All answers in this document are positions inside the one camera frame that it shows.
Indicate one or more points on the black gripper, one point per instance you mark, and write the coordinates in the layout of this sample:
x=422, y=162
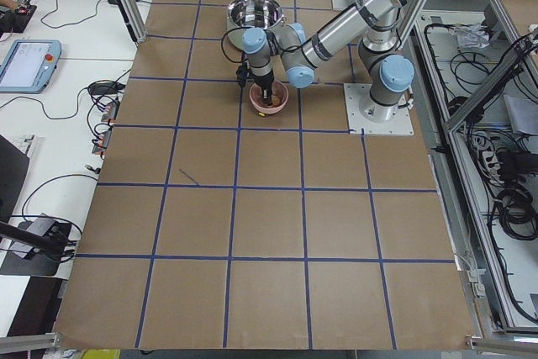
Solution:
x=265, y=81

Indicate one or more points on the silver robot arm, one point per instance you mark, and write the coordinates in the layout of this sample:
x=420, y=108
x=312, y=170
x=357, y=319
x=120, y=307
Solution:
x=391, y=73
x=301, y=56

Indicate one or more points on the pale green steel pot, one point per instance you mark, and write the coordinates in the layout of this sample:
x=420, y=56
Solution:
x=243, y=14

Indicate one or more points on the pink bowl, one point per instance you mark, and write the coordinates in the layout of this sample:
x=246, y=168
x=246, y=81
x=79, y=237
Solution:
x=280, y=91

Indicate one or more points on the teach pendant near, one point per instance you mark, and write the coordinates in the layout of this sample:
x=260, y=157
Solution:
x=29, y=66

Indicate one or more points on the black monitor stand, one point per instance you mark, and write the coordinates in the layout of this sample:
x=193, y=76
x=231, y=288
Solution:
x=37, y=247

